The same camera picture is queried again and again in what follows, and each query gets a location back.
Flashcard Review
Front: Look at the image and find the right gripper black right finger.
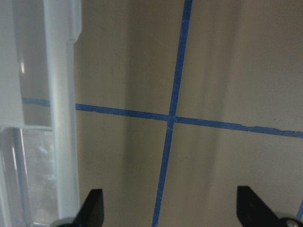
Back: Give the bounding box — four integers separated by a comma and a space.
236, 186, 284, 227

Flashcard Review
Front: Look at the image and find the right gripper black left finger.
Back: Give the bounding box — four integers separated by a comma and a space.
71, 189, 105, 227

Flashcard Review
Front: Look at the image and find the clear plastic box lid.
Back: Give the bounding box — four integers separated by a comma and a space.
0, 0, 81, 227

